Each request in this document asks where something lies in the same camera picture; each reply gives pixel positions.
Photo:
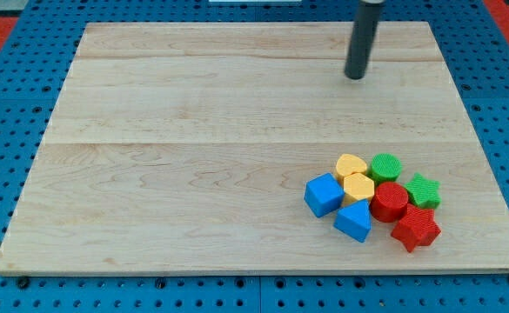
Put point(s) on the red cylinder block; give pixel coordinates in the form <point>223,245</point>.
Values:
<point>389,202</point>

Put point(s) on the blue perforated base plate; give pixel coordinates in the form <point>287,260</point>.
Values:
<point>34,62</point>

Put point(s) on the yellow hexagon block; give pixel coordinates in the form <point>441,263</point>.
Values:
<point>357,187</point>

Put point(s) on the green cylinder block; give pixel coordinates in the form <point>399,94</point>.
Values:
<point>385,167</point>

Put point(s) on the blue triangle block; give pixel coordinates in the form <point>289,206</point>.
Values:
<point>355,220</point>

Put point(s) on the blue cube block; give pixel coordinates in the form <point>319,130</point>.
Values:
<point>323,194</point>

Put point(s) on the light wooden board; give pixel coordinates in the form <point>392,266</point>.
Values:
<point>183,149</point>

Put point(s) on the yellow heart block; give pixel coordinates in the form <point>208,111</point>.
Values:
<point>348,164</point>

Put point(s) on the green star block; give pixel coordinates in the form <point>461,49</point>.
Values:
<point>423,192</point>

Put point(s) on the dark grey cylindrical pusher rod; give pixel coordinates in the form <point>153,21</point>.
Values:
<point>363,32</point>

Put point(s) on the red star block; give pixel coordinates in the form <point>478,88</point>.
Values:
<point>416,228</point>

